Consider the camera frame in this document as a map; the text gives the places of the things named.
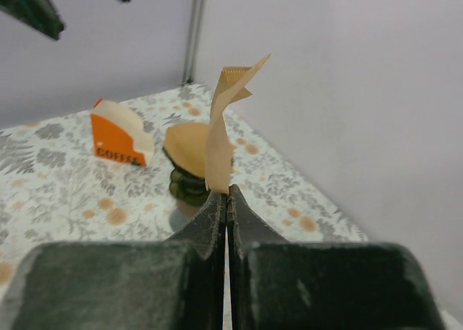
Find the dark green coffee dripper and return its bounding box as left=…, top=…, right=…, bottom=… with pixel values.
left=163, top=148, right=211, bottom=207

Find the floral tablecloth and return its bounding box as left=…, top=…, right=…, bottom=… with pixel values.
left=1, top=85, right=367, bottom=289

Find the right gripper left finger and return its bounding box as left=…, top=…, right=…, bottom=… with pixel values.
left=1, top=193, right=226, bottom=329

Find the brown paper coffee filter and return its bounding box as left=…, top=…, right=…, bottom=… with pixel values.
left=163, top=122, right=236, bottom=179

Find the left aluminium frame post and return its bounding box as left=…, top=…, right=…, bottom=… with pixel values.
left=182, top=0, right=206, bottom=85

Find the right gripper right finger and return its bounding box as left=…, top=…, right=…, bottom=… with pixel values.
left=226, top=185, right=444, bottom=329

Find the orange coffee filter pack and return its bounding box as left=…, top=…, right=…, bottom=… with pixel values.
left=90, top=98, right=155, bottom=167

